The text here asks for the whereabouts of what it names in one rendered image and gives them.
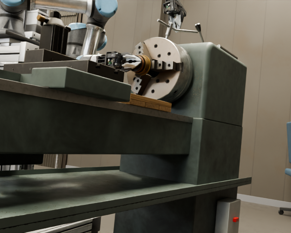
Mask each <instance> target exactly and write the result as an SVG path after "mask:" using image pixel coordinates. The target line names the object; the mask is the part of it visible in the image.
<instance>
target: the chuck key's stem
mask: <svg viewBox="0 0 291 233"><path fill-rule="evenodd" d="M169 26H170V27H169V28H167V31H166V37H165V38H166V39H168V37H169V36H170V33H171V30H172V26H173V23H171V22H169Z"/></svg>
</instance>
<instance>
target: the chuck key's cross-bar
mask: <svg viewBox="0 0 291 233"><path fill-rule="evenodd" d="M157 21H158V22H159V23H161V24H163V25H165V26H166V27H168V28H169V27H170V26H169V25H168V24H166V23H165V22H163V21H161V20H159V19H158V20H157ZM172 30H173V31H178V32H189V33H198V31H190V30H180V29H175V28H173V27H172Z"/></svg>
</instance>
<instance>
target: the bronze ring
mask: <svg viewBox="0 0 291 233"><path fill-rule="evenodd" d="M136 57H138V58H140V59H141V63H140V64H139V65H138V66H137V67H135V68H133V69H132V70H131V71H133V72H135V73H137V74H139V75H145V74H147V73H148V72H149V71H150V68H151V61H150V59H149V58H148V57H147V56H145V55H136ZM132 62H137V61H129V62H128V63H132Z"/></svg>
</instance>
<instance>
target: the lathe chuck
mask: <svg viewBox="0 0 291 233"><path fill-rule="evenodd" d="M144 42H145V44H146V47H147V49H148V51H149V53H150V56H151V58H152V59H153V60H156V61H174V62H176V63H182V64H183V67H182V72H181V71H171V72H159V74H158V76H156V77H155V75H154V72H155V71H153V70H150V71H149V72H148V74H149V75H151V76H152V77H154V78H151V79H150V81H149V83H148V85H147V87H146V89H145V90H144V92H143V94H142V96H144V97H148V98H152V99H156V100H160V101H164V102H169V101H171V100H173V99H174V98H176V97H177V96H178V95H179V94H180V93H181V92H182V90H183V89H184V87H185V85H186V83H187V81H188V77H189V71H190V66H189V60H188V57H187V55H186V53H185V51H184V50H183V49H182V48H181V47H180V46H179V45H177V44H175V43H173V42H172V41H170V40H168V39H166V38H163V37H153V38H149V39H147V40H145V41H144ZM135 78H136V76H135V72H133V71H131V70H130V71H128V72H127V80H128V84H129V85H131V90H132V89H133V87H134V85H135V84H136V82H134V80H135ZM177 89H178V92H177V93H176V94H173V92H174V91H175V90H177ZM132 92H133V93H134V94H136V92H134V91H133V90H132Z"/></svg>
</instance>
